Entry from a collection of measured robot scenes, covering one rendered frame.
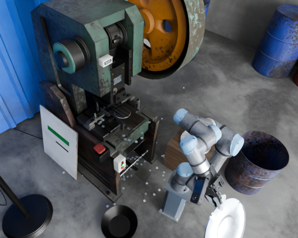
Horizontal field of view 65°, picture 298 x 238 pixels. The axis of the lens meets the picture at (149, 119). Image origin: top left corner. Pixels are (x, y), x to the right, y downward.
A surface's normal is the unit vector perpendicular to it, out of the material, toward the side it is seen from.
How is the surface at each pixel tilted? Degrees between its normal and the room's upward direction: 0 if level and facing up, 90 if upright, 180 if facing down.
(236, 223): 54
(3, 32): 90
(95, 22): 45
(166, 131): 0
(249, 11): 90
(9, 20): 90
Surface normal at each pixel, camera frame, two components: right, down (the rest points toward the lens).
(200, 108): 0.07, -0.69
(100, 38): 0.59, -0.13
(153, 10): -0.63, 0.53
